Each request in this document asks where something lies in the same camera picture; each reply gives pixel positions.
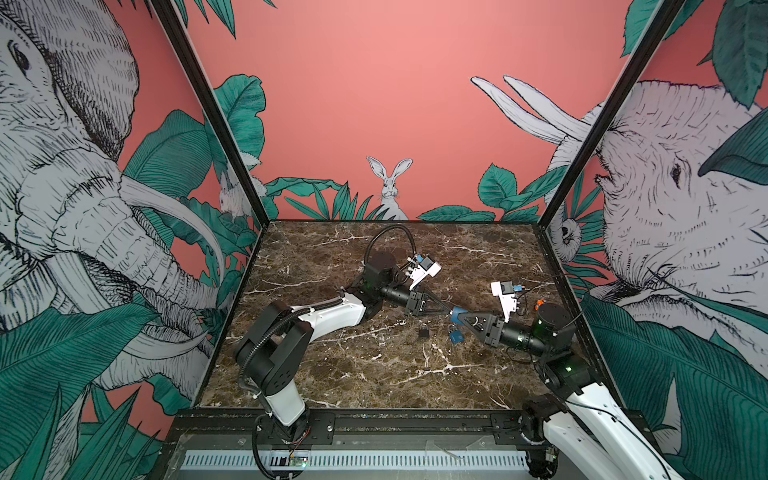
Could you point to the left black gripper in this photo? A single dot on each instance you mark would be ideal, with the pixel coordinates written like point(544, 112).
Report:
point(414, 305)

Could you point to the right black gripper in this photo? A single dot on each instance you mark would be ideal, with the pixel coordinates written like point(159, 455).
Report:
point(498, 331)

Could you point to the blue padlock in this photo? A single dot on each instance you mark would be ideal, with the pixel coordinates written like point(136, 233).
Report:
point(459, 316)
point(456, 337)

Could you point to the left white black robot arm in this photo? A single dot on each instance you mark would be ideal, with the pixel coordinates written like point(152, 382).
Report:
point(270, 353)

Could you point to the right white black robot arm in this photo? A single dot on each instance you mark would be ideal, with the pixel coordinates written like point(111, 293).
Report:
point(578, 416)

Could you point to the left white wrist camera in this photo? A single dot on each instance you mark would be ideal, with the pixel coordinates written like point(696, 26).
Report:
point(419, 268)

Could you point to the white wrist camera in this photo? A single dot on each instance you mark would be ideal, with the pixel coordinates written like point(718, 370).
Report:
point(419, 268)
point(511, 297)

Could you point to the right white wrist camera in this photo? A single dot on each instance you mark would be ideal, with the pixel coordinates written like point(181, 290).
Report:
point(511, 297)

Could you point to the black front mounting rail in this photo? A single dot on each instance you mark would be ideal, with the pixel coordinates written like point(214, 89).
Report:
point(329, 424)

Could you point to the left black frame post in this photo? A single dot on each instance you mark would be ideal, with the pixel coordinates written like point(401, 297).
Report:
point(175, 31)

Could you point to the black frame post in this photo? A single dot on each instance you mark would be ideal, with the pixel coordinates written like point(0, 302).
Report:
point(660, 21)
point(175, 31)

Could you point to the white slotted cable duct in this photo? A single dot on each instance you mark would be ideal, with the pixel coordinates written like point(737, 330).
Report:
point(352, 460)

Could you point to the right black frame post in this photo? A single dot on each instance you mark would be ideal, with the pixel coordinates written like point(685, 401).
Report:
point(660, 21)

